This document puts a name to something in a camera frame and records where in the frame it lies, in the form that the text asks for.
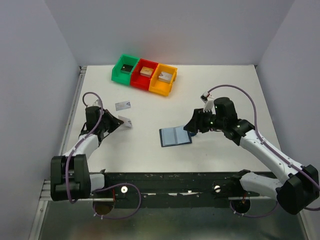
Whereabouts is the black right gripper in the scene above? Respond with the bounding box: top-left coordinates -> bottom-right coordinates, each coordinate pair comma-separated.
183,107 -> 226,133

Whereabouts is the silver credit card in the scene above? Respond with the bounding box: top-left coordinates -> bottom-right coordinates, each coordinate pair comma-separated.
118,115 -> 133,128
115,101 -> 131,111

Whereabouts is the blue leather card holder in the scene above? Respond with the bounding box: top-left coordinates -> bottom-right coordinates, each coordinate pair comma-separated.
159,126 -> 196,148

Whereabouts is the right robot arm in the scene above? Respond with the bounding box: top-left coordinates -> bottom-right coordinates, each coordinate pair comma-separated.
184,97 -> 320,215

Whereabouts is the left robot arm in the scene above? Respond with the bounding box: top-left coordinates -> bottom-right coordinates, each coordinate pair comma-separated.
50,106 -> 124,203

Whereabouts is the green plastic bin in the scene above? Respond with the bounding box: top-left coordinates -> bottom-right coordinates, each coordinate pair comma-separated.
111,54 -> 140,86

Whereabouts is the red plastic bin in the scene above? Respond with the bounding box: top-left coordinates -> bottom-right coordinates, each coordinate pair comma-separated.
130,58 -> 159,91

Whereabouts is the yellow plastic bin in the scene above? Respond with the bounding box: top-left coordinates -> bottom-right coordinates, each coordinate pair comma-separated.
148,63 -> 178,97

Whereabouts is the black block in green bin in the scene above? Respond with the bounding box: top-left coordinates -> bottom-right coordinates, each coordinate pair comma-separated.
121,64 -> 133,74

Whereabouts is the grey block in yellow bin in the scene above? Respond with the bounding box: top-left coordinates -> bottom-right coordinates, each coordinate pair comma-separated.
158,71 -> 173,83

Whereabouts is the wooden block in red bin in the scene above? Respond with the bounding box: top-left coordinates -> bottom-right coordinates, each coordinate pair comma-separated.
140,66 -> 154,77

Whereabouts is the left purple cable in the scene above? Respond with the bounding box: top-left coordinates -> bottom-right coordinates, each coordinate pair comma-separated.
65,91 -> 104,204

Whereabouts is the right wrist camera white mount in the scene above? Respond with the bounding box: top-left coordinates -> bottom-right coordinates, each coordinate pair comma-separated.
200,92 -> 214,113

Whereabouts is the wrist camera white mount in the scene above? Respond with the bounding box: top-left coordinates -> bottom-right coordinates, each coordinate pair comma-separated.
200,92 -> 214,113
92,99 -> 103,108

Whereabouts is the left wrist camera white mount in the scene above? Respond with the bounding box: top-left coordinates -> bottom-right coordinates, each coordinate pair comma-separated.
92,99 -> 103,108

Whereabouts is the aluminium table edge rail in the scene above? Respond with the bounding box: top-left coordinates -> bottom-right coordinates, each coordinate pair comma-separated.
55,65 -> 88,166

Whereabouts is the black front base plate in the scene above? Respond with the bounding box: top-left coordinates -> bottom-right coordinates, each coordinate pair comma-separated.
91,172 -> 268,209

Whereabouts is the aluminium front extrusion rail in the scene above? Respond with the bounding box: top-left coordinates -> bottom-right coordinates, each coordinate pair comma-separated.
39,179 -> 52,201

